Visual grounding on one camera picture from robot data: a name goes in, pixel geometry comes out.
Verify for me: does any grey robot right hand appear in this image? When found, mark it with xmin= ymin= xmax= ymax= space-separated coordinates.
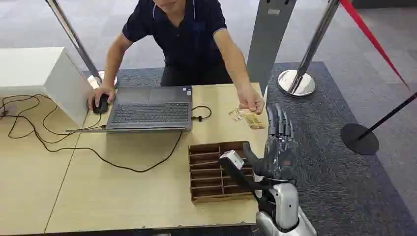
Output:
xmin=242 ymin=103 xmax=298 ymax=184

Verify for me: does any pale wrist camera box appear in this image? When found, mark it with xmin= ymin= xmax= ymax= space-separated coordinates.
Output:
xmin=219 ymin=150 xmax=245 ymax=171

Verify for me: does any red barrier belt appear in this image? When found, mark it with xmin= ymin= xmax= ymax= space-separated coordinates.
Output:
xmin=339 ymin=0 xmax=411 ymax=90

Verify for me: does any dark grey carpet mat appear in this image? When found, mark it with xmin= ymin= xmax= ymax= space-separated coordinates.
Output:
xmin=82 ymin=61 xmax=417 ymax=236

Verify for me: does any black computer mouse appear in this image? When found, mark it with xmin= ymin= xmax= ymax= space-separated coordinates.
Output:
xmin=92 ymin=93 xmax=110 ymax=115

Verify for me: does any grey panel stand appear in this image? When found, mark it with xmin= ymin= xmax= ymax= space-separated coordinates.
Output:
xmin=246 ymin=0 xmax=298 ymax=97

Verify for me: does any person's right hand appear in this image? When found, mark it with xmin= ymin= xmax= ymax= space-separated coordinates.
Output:
xmin=86 ymin=86 xmax=117 ymax=112

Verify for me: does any chrome stanchion with red belt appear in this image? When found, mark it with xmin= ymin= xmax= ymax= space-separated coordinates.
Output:
xmin=277 ymin=0 xmax=341 ymax=98

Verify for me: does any stack of yellow cards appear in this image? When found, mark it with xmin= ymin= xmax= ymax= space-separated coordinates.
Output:
xmin=228 ymin=108 xmax=267 ymax=130

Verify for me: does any grey laptop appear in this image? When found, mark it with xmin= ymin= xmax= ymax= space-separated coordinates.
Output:
xmin=66 ymin=86 xmax=193 ymax=134

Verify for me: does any chrome stanchion post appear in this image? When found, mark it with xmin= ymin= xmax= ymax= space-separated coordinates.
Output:
xmin=45 ymin=0 xmax=118 ymax=89

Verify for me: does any wooden card box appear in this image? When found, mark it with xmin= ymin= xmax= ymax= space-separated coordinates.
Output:
xmin=188 ymin=141 xmax=261 ymax=205

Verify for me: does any person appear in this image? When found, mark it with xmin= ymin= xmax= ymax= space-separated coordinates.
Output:
xmin=86 ymin=0 xmax=265 ymax=115

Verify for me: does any white cabinet box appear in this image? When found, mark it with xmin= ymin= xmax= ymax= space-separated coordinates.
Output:
xmin=0 ymin=47 xmax=94 ymax=127

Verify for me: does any black stanchion with round base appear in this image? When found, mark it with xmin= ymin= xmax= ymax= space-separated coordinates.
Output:
xmin=340 ymin=92 xmax=417 ymax=156

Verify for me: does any long black cable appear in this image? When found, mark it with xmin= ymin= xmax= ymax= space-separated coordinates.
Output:
xmin=0 ymin=94 xmax=183 ymax=174

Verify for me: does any short looped black cable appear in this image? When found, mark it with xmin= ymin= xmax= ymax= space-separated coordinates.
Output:
xmin=191 ymin=106 xmax=212 ymax=122

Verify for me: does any person's left hand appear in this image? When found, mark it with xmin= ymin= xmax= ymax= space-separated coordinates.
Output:
xmin=237 ymin=85 xmax=265 ymax=115

